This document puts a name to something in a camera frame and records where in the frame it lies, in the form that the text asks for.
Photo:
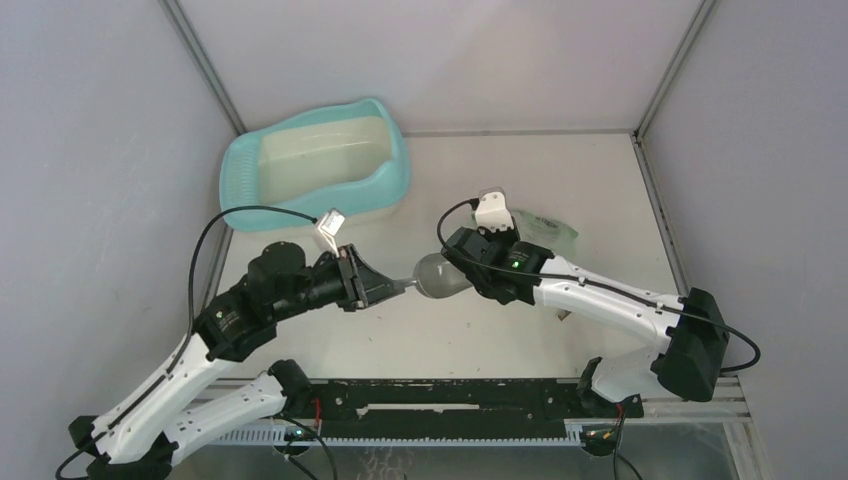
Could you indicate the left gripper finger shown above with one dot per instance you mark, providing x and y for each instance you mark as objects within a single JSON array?
[
  {"x": 363, "y": 276},
  {"x": 370, "y": 296}
]

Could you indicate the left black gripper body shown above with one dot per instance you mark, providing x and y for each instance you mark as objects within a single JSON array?
[{"x": 325, "y": 286}]

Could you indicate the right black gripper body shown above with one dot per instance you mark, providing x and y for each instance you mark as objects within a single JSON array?
[{"x": 504, "y": 240}]

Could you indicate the green cat litter bag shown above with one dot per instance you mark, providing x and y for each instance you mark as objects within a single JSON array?
[{"x": 545, "y": 232}]

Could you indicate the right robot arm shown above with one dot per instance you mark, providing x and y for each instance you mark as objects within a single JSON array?
[{"x": 684, "y": 338}]

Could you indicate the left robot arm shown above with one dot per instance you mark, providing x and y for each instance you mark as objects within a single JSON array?
[{"x": 156, "y": 427}]

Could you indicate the teal plastic litter box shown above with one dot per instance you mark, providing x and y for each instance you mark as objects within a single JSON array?
[{"x": 351, "y": 156}]

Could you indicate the black mounting base bar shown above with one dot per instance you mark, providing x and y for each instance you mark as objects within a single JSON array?
[{"x": 479, "y": 407}]

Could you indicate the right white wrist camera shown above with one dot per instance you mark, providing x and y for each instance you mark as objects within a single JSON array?
[{"x": 492, "y": 213}]

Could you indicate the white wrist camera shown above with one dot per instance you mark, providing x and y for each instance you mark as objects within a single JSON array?
[
  {"x": 325, "y": 230},
  {"x": 492, "y": 213}
]

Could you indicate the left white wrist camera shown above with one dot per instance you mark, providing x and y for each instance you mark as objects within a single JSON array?
[{"x": 325, "y": 230}]

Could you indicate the white slotted cable duct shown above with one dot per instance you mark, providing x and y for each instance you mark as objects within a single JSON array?
[{"x": 282, "y": 434}]

